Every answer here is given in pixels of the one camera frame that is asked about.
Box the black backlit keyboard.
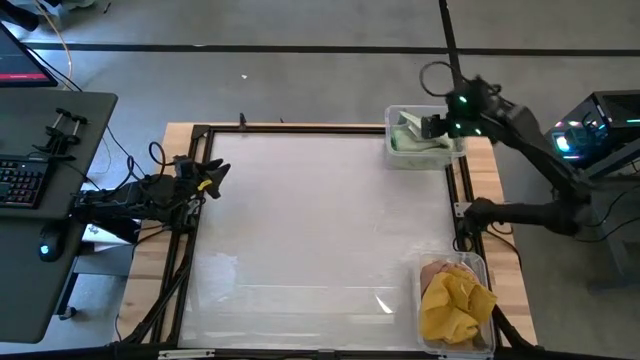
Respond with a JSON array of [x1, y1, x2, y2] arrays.
[[0, 156, 52, 210]]

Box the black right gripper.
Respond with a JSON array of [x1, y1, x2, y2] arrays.
[[420, 75, 502, 142]]

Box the large clear plastic bin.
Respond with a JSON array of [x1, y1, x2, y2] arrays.
[[415, 250, 497, 360]]

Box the black monitor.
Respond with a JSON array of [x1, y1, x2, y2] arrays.
[[0, 22, 59, 89]]

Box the black desk cable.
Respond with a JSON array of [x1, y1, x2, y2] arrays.
[[105, 124, 147, 177]]

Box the black lit computer tower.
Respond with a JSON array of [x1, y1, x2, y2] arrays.
[[544, 89, 640, 171]]

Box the black metal table frame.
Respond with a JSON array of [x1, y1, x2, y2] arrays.
[[107, 113, 539, 360]]

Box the white flat board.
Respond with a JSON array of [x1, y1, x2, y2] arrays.
[[79, 219, 145, 254]]

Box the black floor power cable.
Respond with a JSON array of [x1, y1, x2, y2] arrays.
[[569, 184, 640, 245]]

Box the terracotta pink towel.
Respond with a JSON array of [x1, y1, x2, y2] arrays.
[[419, 259, 454, 297]]

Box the white table mat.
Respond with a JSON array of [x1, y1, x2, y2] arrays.
[[178, 131, 497, 352]]

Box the white label strip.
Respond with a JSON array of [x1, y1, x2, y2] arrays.
[[157, 348, 217, 360]]

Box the black desk clamp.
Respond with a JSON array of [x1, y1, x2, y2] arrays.
[[31, 106, 89, 162]]

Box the small clear plastic bin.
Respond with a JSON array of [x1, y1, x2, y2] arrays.
[[383, 104, 468, 172]]

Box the mustard yellow towel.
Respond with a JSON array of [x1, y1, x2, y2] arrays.
[[420, 266, 499, 346]]

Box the yellow floor cable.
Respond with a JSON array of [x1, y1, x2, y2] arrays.
[[32, 0, 74, 82]]

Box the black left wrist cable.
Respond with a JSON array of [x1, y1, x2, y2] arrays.
[[148, 140, 177, 177]]

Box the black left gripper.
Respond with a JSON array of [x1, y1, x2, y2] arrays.
[[173, 155, 233, 201]]

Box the black desk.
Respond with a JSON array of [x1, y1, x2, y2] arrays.
[[0, 89, 119, 345]]

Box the grey metal stand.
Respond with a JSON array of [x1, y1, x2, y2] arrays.
[[552, 144, 640, 282]]

